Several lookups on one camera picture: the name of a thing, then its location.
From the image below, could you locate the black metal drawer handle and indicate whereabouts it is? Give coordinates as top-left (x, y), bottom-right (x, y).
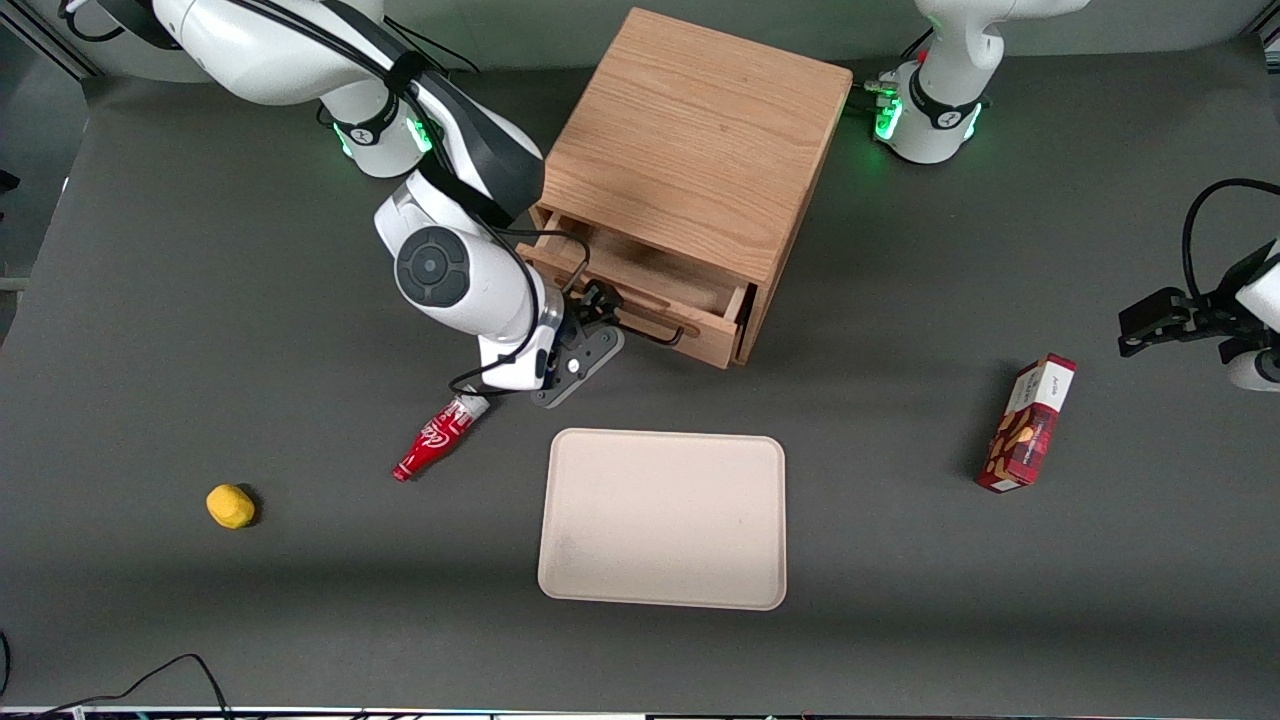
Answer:
top-left (600, 298), bottom-right (701, 349)

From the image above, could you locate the wooden drawer cabinet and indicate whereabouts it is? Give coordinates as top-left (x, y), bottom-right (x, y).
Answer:
top-left (528, 7), bottom-right (855, 367)

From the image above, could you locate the red cola bottle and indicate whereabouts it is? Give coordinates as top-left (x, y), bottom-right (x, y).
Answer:
top-left (391, 392), bottom-right (492, 484)

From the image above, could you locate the red cookie box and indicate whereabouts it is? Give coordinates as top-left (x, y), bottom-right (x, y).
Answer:
top-left (976, 353), bottom-right (1079, 494)

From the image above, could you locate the beige rectangular tray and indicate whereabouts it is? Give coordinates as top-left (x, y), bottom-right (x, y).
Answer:
top-left (537, 428), bottom-right (788, 612)

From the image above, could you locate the yellow lemon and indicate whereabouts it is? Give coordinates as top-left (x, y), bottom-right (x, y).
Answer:
top-left (205, 483), bottom-right (257, 530)

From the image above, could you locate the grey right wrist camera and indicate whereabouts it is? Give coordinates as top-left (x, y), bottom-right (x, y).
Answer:
top-left (529, 323), bottom-right (627, 412)

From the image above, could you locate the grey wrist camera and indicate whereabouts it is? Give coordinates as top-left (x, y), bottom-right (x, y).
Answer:
top-left (529, 323), bottom-right (627, 412)
top-left (1227, 345), bottom-right (1280, 393)

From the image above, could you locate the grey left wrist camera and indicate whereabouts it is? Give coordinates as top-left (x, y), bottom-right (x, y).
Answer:
top-left (1227, 345), bottom-right (1280, 393)

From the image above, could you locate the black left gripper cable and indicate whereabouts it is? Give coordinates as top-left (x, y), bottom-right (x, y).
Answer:
top-left (1181, 178), bottom-right (1280, 301)

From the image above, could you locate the black right arm base cable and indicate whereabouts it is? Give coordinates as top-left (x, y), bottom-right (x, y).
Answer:
top-left (385, 18), bottom-right (483, 76)

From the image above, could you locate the black cable on table edge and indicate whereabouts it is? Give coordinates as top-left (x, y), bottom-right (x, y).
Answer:
top-left (0, 632), bottom-right (236, 720)

